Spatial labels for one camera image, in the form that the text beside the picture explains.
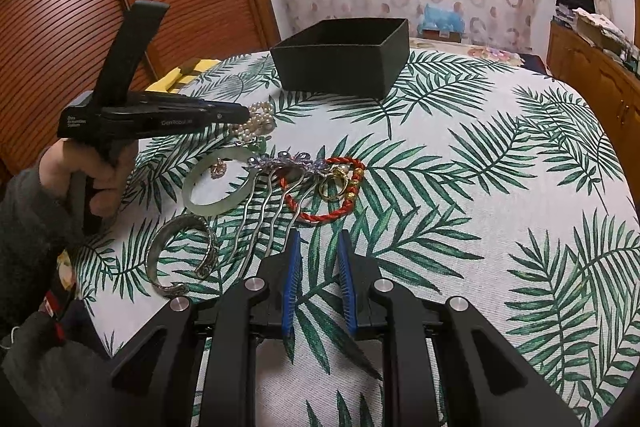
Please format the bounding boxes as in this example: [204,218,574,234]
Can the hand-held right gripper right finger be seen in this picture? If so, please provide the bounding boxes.
[336,229,583,427]

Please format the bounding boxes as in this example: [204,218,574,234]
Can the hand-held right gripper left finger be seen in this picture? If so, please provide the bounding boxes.
[111,229,303,427]

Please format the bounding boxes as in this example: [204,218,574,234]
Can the red cord bracelet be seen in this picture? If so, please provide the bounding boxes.
[277,156,367,226]

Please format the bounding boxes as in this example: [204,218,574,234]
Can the silver hair comb purple flowers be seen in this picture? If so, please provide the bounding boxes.
[238,150,331,281]

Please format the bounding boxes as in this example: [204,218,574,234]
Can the gold ring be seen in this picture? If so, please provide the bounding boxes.
[318,169,349,203]

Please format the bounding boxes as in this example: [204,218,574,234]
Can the pale green jade bangle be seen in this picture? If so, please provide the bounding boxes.
[182,150,261,214]

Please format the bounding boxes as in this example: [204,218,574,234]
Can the black square box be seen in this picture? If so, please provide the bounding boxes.
[270,18,411,100]

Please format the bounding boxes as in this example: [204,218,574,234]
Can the silver cuff bracelet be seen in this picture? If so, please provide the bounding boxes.
[147,214,220,301]

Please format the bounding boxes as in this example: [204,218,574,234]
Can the person's left forearm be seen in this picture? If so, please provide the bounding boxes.
[0,166,85,333]

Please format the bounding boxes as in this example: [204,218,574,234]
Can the person's left hand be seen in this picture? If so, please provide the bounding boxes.
[39,140,134,221]

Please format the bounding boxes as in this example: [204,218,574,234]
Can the yellow plush toy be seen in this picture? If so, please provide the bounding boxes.
[149,58,221,96]

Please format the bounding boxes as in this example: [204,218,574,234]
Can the brown slatted wardrobe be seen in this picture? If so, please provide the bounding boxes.
[0,0,282,190]

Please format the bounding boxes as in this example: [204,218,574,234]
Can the blue plastic bag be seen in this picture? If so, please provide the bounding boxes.
[418,3,466,33]

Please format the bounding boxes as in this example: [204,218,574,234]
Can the floral bed blanket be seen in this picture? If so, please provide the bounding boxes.
[410,37,527,68]

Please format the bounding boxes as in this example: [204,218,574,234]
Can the person's grey clothing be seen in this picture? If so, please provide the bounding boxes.
[0,310,112,427]

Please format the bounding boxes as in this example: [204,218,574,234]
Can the wooden cabinet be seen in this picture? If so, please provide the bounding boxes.
[545,20,640,168]

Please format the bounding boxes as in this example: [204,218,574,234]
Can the stack of dark clothes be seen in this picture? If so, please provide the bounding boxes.
[552,0,597,28]

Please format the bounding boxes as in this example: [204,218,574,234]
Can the white floral cloth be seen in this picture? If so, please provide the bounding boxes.
[572,8,640,58]

